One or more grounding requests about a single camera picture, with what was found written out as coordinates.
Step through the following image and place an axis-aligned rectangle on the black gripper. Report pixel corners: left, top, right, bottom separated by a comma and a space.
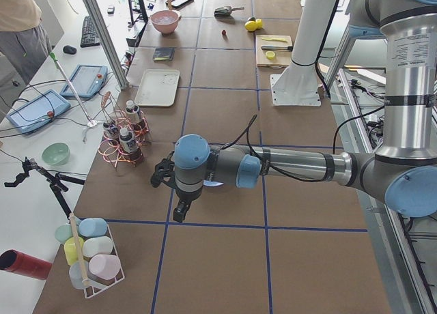
173, 186, 203, 223

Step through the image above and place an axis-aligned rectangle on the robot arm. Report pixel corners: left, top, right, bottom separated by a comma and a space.
173, 0, 436, 222

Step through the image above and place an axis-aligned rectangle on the dark drink bottle front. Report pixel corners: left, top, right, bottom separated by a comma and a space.
119, 128, 143, 162

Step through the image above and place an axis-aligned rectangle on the dark drink bottle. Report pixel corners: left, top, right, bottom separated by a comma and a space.
119, 128, 143, 162
126, 100, 145, 130
103, 120, 119, 145

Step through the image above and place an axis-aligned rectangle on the pink cup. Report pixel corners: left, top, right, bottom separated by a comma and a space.
89, 254, 121, 280

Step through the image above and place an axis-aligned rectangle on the white cup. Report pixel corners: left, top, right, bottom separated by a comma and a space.
82, 236, 113, 258

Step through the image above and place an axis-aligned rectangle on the dark drink bottle left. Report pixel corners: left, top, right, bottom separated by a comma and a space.
103, 120, 119, 145

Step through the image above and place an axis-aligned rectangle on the dark drink bottle back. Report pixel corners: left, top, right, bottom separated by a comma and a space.
126, 100, 145, 130

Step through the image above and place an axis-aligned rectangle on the yellow cup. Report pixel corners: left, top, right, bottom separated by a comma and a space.
64, 237, 78, 266

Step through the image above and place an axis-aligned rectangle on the pale blue cup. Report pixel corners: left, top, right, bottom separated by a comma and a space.
69, 261, 85, 290

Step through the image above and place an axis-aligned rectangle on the mint green cup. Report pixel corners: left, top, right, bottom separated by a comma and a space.
55, 223, 73, 244

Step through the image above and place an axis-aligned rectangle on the white rod with green tip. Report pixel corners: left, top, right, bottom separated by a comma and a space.
48, 51, 98, 128

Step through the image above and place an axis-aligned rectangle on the black tripod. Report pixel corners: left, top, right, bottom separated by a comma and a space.
3, 157, 86, 221

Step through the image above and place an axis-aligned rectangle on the cream bear tray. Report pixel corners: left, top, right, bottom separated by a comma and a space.
134, 69, 180, 107

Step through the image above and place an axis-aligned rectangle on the green bowl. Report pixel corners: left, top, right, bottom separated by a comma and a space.
42, 143, 70, 166

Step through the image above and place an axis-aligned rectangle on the grey folded cloth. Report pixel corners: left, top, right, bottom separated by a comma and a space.
152, 47, 175, 62

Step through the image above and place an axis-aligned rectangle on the far blue teach pendant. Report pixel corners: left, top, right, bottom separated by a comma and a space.
69, 65, 108, 99

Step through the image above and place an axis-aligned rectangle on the blue teach pendant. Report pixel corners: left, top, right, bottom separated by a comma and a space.
6, 89, 70, 133
69, 65, 108, 99

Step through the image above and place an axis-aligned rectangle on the near blue teach pendant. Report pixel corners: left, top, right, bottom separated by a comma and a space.
6, 89, 70, 133

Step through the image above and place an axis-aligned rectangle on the red cylinder bottle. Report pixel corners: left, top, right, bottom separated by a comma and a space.
1, 249, 52, 280

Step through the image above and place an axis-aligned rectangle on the wooden cutting board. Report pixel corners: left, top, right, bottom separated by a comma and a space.
255, 35, 293, 68

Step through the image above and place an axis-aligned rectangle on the lemon half slice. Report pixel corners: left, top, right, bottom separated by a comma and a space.
266, 51, 276, 60

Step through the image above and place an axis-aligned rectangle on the steel rod black tip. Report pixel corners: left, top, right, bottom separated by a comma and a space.
260, 45, 294, 52

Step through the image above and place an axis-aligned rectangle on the pink bowl with ice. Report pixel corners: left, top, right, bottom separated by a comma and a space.
150, 10, 182, 35

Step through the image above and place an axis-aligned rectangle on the black keyboard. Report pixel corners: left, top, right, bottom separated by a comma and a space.
80, 16, 100, 48

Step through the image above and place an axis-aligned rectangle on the black mouse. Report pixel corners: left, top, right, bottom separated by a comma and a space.
63, 45, 77, 55

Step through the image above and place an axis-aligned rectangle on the yellow lemon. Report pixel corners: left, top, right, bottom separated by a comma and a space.
255, 18, 264, 29
244, 20, 258, 32

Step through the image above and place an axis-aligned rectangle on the yellow plastic knife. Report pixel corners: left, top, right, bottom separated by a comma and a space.
261, 37, 288, 43

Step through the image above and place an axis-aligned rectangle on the metal scoop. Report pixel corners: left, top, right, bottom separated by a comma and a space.
214, 5, 245, 18

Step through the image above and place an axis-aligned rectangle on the person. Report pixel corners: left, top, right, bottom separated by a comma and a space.
1, 0, 52, 84

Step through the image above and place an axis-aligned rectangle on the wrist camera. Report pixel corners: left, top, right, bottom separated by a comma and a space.
150, 151, 176, 189

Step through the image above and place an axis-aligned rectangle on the copper wire bottle rack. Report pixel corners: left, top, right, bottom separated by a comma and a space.
98, 91, 150, 167

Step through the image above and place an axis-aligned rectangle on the white wire cup rack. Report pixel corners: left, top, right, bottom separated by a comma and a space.
64, 214, 125, 299

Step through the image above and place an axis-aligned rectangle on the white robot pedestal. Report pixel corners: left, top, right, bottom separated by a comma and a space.
270, 0, 339, 106

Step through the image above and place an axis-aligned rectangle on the aluminium frame post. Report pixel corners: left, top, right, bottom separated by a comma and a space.
83, 0, 129, 90

